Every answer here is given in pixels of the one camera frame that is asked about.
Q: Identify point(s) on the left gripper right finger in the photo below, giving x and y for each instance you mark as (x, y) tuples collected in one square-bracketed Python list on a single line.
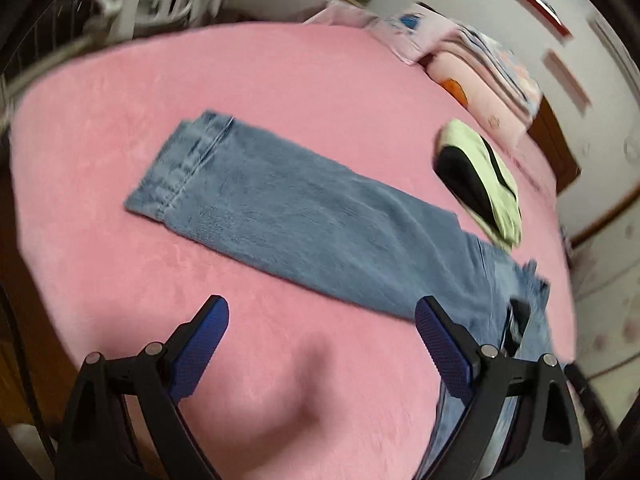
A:
[(542, 441)]

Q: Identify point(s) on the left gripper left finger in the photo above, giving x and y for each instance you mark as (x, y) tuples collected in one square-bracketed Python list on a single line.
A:
[(97, 440)]

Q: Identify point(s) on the blue denim jacket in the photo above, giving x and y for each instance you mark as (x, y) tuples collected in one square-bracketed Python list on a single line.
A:
[(296, 215)]

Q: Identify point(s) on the pink plush bed blanket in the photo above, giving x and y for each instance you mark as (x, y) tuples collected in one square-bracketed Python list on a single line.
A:
[(303, 386)]

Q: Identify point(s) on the green and black folded garment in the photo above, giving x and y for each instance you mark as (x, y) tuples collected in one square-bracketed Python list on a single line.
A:
[(473, 172)]

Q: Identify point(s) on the brown wooden headboard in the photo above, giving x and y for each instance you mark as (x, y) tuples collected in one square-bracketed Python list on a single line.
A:
[(545, 130)]

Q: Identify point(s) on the folded pink quilt stack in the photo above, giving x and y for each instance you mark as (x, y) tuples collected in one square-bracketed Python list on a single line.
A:
[(488, 80)]

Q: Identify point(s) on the pink cartoon pillow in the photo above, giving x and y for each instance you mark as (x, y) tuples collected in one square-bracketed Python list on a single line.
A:
[(413, 33)]

